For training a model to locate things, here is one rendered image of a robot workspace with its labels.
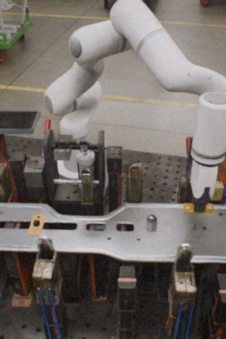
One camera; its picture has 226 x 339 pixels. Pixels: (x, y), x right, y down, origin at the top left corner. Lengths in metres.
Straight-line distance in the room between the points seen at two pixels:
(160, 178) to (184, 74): 0.92
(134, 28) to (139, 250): 0.58
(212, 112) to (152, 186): 0.92
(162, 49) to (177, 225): 0.51
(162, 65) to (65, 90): 0.54
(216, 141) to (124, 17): 0.39
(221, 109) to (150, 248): 0.44
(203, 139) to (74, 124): 0.75
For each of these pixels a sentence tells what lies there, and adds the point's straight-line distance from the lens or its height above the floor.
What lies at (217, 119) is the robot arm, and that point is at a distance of 0.87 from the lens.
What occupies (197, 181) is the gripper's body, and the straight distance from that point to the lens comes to 0.96.
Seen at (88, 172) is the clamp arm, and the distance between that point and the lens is 1.16.
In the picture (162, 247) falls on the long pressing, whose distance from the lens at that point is 1.07.
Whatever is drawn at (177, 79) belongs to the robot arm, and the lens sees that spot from 0.92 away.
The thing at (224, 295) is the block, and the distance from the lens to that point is 1.03.
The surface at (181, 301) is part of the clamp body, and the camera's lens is 0.97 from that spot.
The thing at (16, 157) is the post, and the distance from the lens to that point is 1.26.
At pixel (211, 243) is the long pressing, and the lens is 1.11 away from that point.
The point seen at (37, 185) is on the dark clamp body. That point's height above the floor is 1.02.
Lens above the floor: 1.81
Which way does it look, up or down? 38 degrees down
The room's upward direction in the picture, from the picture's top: 1 degrees counter-clockwise
